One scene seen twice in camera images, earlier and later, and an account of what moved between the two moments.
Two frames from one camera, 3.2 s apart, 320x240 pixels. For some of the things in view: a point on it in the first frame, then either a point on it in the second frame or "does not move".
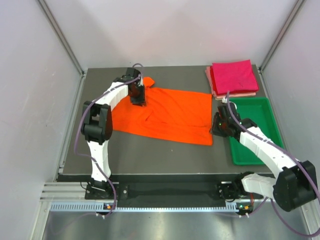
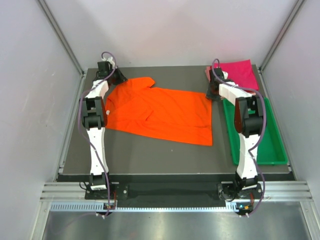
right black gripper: (214, 129) to (209, 96)
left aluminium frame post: (63, 36) does not move
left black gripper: (140, 100) to (121, 78)
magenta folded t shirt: (236, 76) does not move
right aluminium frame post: (298, 6) does not move
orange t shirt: (171, 114) does not move
